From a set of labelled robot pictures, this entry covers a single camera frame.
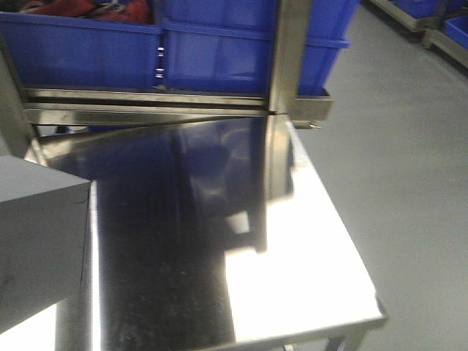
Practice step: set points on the gray square base block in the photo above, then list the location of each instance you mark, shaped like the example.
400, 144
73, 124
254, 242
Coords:
44, 214

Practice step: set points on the right blue bin on rack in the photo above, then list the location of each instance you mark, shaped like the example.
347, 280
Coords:
226, 46

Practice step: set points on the left blue bin with clothes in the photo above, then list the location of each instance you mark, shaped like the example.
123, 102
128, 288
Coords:
81, 52

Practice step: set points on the red Nike clothing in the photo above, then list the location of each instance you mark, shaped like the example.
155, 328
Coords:
139, 12

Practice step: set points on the far steel shelf rack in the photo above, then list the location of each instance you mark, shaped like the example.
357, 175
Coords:
443, 26

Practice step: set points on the stainless steel rack frame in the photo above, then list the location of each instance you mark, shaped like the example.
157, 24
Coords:
23, 110

